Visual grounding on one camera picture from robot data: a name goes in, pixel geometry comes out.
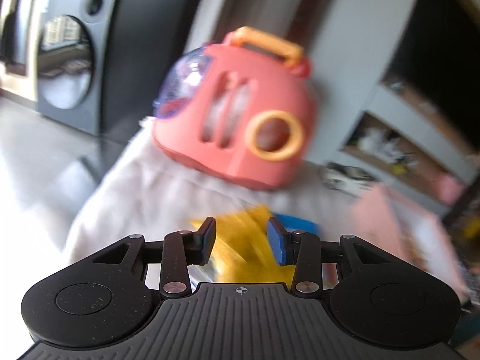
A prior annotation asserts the blue snack packet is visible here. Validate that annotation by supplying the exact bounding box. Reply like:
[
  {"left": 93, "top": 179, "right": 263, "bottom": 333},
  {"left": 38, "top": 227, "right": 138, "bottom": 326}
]
[{"left": 273, "top": 213, "right": 320, "bottom": 236}]

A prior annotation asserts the yellow snack packet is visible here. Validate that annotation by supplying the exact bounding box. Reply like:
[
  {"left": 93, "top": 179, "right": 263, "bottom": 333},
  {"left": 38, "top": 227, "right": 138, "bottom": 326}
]
[{"left": 189, "top": 205, "right": 295, "bottom": 285}]

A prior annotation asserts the pink cardboard box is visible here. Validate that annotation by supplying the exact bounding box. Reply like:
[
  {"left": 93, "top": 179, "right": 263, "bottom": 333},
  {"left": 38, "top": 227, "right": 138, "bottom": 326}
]
[{"left": 322, "top": 183, "right": 470, "bottom": 304}]

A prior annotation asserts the toy car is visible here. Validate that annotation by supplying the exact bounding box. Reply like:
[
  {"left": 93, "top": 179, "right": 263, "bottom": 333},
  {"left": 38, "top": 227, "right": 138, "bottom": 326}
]
[{"left": 320, "top": 162, "right": 378, "bottom": 197}]

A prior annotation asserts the pink toy pet carrier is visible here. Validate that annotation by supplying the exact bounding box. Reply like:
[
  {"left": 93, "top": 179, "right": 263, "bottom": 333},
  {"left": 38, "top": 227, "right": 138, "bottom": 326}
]
[{"left": 152, "top": 26, "right": 317, "bottom": 190}]

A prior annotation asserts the white TV cabinet shelf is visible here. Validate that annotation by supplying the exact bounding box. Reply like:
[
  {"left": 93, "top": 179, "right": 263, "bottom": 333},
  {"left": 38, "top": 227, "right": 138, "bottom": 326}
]
[{"left": 338, "top": 76, "right": 479, "bottom": 216}]

